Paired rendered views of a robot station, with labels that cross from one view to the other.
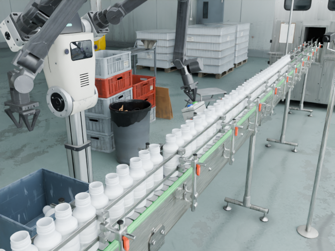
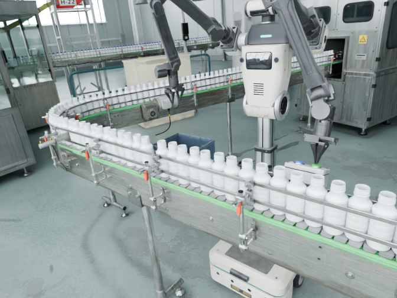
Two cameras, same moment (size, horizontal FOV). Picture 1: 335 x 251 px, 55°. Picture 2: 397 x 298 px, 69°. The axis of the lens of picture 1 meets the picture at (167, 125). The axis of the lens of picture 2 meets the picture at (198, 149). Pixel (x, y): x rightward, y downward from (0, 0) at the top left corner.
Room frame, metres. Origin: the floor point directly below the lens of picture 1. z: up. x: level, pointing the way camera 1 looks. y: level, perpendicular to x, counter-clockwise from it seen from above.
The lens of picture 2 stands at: (1.50, -1.13, 1.60)
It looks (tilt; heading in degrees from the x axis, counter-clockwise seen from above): 22 degrees down; 101
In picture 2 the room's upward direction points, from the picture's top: 5 degrees counter-clockwise
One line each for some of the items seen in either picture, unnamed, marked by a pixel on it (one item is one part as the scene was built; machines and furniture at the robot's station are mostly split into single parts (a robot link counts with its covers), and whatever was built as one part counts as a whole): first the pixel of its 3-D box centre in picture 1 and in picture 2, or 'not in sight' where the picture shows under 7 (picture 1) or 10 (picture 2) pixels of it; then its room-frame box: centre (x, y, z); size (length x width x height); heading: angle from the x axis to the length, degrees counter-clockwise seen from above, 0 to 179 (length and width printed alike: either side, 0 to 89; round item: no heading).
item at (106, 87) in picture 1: (105, 81); not in sight; (3.78, 0.74, 0.78); 0.61 x 0.41 x 0.22; 157
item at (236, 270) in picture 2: not in sight; (264, 242); (1.57, 0.47, 0.24); 0.68 x 0.53 x 0.41; 61
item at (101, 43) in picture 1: (98, 40); not in sight; (11.26, 2.34, 0.55); 0.40 x 0.40 x 1.10; 61
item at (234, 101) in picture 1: (231, 107); (335, 207); (1.74, -0.36, 1.08); 0.06 x 0.06 x 0.17
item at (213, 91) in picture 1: (204, 101); not in sight; (4.88, -0.58, 0.21); 0.61 x 0.47 x 0.41; 24
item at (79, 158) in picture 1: (81, 175); (265, 175); (1.58, 0.48, 0.74); 0.11 x 0.11 x 0.40; 61
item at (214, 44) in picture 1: (209, 49); not in sight; (8.33, -1.06, 0.59); 1.24 x 1.03 x 1.17; 153
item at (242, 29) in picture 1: (226, 43); not in sight; (9.76, -1.75, 0.59); 1.25 x 1.03 x 1.17; 152
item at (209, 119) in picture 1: (207, 126); (232, 178); (1.43, -0.19, 1.08); 0.06 x 0.06 x 0.17
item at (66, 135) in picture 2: not in sight; (61, 154); (0.35, 0.32, 0.96); 0.23 x 0.10 x 0.27; 61
